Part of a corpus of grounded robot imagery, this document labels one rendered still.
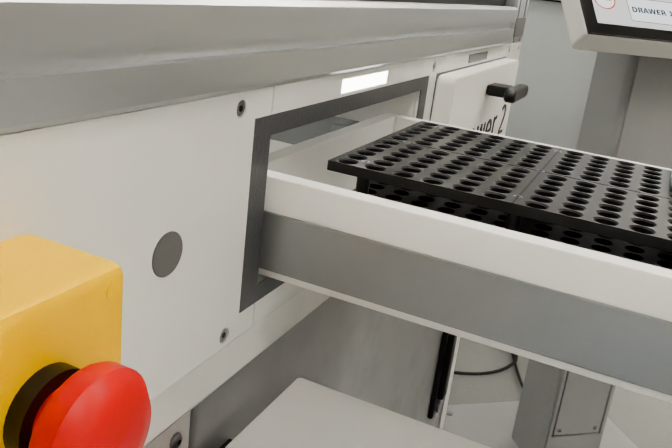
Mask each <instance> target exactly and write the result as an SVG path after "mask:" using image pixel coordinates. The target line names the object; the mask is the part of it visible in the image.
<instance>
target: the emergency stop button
mask: <svg viewBox="0 0 672 448"><path fill-rule="evenodd" d="M150 422H151V403H150V398H149V394H148V390H147V386H146V383H145V381H144V379H143V377H142V376H141V374H139V373H138V372H137V371H136V370H133V369H131V368H129V367H126V366H124V365H121V364H119V363H117V362H112V361H104V362H98V363H94V364H90V365H88V366H86V367H84V368H82V369H80V370H78V371H77V372H76V373H74V374H73V375H71V376H70V377H69V378H68V379H67V380H66V381H65V382H64V383H63V384H62V385H61V386H60V387H59V388H58V389H56V390H55V391H54V392H53V393H51V394H50V395H49V396H48V398H47V399H46V400H45V401H44V403H43V404H42V406H41V407H40V409H39V411H38V413H37V415H36V417H35V420H34V423H33V427H32V436H31V439H30V442H29V447H28V448H143V446H144V443H145V441H146V438H147V435H148V431H149V427H150Z"/></svg>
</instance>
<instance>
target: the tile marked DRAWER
mask: <svg viewBox="0 0 672 448"><path fill-rule="evenodd" d="M626 2H627V6H628V10H629V14H630V17H631V21H633V22H642V23H651V24H660V25H668V26H672V2H666V1H658V0H626Z"/></svg>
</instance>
